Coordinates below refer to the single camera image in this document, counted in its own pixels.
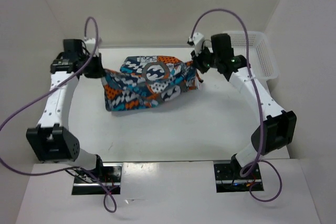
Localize white plastic basket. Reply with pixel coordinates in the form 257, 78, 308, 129
224, 31, 279, 81

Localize patterned blue orange shorts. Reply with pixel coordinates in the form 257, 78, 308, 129
101, 56, 203, 112

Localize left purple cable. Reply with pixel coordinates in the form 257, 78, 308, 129
0, 16, 118, 214

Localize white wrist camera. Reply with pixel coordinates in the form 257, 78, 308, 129
83, 37, 102, 57
187, 32, 205, 56

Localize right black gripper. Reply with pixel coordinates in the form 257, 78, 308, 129
191, 43, 220, 73

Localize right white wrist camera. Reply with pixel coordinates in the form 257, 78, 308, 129
187, 32, 205, 56

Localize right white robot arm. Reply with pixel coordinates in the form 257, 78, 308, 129
188, 33, 297, 178

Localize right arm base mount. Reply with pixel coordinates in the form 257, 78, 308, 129
213, 161, 264, 193

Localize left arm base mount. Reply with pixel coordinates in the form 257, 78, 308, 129
71, 163, 122, 196

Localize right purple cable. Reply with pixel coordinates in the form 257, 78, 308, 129
190, 8, 284, 203

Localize purple cable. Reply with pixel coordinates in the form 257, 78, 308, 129
0, 16, 118, 214
190, 8, 284, 203

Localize aluminium table edge rail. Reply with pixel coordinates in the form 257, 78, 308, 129
38, 52, 80, 161

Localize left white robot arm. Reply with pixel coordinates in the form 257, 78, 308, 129
26, 38, 105, 182

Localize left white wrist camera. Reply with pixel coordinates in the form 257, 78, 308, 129
83, 37, 102, 57

